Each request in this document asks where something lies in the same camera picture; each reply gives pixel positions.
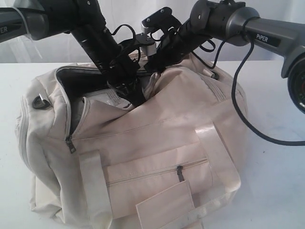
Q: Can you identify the beige duffel bag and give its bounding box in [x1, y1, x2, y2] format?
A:
[15, 54, 247, 229]

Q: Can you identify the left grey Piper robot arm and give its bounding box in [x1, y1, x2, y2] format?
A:
[0, 0, 146, 106]

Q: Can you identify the right wrist camera with heatsink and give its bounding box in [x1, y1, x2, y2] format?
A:
[142, 7, 181, 34]

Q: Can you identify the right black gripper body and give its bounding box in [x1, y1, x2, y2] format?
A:
[155, 20, 211, 67]

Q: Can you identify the white plastic-wrapped packet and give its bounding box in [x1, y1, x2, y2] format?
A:
[84, 89, 132, 109]

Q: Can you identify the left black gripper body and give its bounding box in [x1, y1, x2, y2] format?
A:
[71, 24, 141, 95]

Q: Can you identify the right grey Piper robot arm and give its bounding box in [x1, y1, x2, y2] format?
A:
[142, 0, 305, 111]

